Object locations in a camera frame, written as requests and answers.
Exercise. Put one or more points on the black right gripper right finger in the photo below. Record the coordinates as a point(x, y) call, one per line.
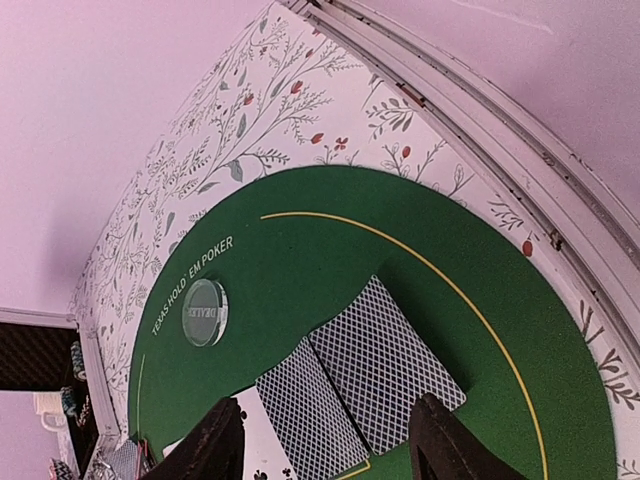
point(441, 447)

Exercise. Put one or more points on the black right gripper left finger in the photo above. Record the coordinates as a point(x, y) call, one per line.
point(213, 449)

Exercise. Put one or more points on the triangular all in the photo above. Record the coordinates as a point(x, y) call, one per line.
point(143, 462)

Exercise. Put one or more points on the board blue card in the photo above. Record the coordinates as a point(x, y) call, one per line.
point(380, 366)
point(308, 418)

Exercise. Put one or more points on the clear dealer button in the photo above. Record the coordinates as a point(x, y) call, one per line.
point(205, 313)

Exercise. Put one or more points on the aluminium poker case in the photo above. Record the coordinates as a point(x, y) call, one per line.
point(35, 357)

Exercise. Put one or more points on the green blue chip stack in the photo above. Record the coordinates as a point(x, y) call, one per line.
point(70, 405)

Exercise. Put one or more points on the green poker chip stack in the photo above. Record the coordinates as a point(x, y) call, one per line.
point(77, 360)

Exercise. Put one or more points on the red patterned bowl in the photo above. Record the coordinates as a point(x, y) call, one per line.
point(59, 470)

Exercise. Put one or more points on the cream ribbed ceramic mug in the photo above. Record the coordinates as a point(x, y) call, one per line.
point(48, 407)

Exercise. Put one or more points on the green round poker mat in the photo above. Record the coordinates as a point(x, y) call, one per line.
point(294, 249)

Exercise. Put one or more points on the front aluminium rail base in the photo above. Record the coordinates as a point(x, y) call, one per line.
point(589, 230)

